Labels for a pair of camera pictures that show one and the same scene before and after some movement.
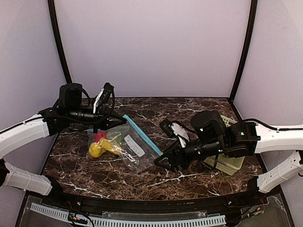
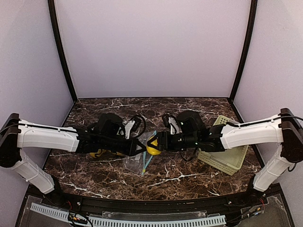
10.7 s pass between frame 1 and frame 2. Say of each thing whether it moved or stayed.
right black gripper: moved
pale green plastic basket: stayed
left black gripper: moved
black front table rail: stayed
